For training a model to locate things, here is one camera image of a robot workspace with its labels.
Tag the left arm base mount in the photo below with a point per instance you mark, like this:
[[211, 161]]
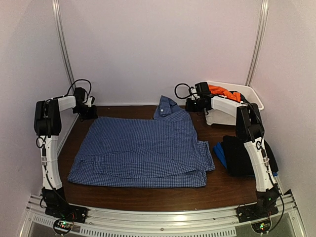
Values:
[[66, 218]]

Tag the aluminium front rail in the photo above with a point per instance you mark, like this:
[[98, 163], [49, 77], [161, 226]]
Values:
[[218, 222]]

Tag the left aluminium corner post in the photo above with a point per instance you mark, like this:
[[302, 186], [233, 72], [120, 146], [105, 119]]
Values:
[[63, 45]]

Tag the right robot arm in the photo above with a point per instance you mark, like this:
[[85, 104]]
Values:
[[249, 130]]

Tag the right aluminium corner post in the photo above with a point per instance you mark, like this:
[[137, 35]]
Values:
[[263, 18]]

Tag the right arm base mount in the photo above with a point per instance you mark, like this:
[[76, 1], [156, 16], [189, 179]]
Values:
[[256, 214]]

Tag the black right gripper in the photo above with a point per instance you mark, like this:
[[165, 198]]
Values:
[[189, 106]]

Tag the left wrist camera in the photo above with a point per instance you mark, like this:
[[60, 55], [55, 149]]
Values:
[[90, 101]]

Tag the folded blue garment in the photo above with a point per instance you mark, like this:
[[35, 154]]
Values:
[[221, 154]]

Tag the blue checked button shirt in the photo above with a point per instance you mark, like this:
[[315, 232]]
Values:
[[162, 152]]

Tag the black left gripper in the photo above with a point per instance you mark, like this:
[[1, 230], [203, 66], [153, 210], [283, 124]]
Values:
[[92, 116]]

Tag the aluminium corner post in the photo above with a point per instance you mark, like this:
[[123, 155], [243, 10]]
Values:
[[263, 18], [63, 45]]

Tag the dark garment in bin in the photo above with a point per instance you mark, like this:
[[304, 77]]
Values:
[[244, 97]]

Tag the folded black garment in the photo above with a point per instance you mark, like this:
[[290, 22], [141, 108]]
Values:
[[232, 158]]

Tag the orange garment in bin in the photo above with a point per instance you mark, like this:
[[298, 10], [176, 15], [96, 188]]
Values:
[[217, 90]]

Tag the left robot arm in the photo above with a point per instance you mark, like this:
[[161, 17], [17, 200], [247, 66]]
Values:
[[48, 126]]

